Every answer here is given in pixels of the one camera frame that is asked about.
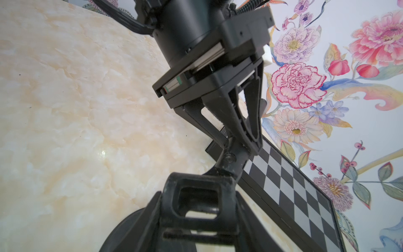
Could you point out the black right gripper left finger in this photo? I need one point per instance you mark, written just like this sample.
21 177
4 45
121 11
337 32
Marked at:
146 234

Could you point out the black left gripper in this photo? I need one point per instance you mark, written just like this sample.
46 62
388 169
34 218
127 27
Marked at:
213 52

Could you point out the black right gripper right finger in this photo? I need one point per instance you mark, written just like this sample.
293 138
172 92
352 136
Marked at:
252 236

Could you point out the black round disc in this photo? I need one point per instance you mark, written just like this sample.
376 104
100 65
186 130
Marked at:
117 240

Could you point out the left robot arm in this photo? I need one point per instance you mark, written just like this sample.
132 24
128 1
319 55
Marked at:
144 25

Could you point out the black white chessboard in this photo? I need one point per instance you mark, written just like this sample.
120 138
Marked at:
292 201

